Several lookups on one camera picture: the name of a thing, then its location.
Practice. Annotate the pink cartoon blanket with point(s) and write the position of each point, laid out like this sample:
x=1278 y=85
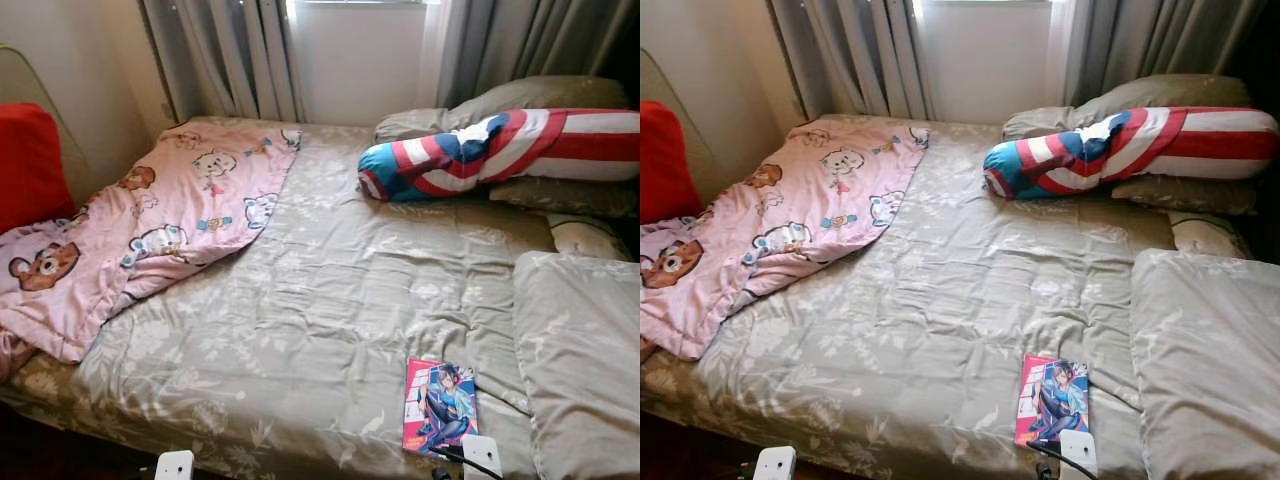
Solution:
x=800 y=205
x=170 y=210

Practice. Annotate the colourful manga book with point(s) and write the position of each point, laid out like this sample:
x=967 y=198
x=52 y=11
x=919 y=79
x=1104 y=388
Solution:
x=440 y=405
x=1050 y=400

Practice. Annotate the small beige pillow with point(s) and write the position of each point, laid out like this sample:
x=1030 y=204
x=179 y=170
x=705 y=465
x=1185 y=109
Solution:
x=1205 y=237
x=585 y=240

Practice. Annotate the grey floral pillow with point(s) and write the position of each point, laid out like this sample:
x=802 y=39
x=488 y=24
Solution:
x=405 y=125
x=1160 y=93
x=570 y=197
x=1190 y=195
x=540 y=95
x=1030 y=122

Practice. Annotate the large red pillow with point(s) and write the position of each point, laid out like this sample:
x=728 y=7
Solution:
x=30 y=165
x=665 y=160

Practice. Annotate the folded grey floral duvet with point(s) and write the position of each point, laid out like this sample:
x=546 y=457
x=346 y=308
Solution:
x=1210 y=360
x=580 y=360

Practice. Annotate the red white blue striped bolster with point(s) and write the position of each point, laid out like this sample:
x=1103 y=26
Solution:
x=480 y=150
x=1110 y=150

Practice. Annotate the grey curtain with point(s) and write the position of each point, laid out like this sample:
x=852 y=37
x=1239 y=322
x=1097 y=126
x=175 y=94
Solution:
x=520 y=40
x=220 y=50
x=1150 y=40
x=850 y=50

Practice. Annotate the black upholstered panel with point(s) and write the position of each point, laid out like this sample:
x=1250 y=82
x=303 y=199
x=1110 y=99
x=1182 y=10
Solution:
x=1265 y=60

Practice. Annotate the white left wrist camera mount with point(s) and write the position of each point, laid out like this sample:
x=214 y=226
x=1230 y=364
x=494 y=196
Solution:
x=775 y=465
x=175 y=467

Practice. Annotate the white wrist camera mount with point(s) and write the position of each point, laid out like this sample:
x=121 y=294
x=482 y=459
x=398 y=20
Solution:
x=775 y=465
x=175 y=467
x=1078 y=455
x=482 y=458

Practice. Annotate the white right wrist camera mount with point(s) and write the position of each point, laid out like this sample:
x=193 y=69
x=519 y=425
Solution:
x=482 y=458
x=1078 y=455

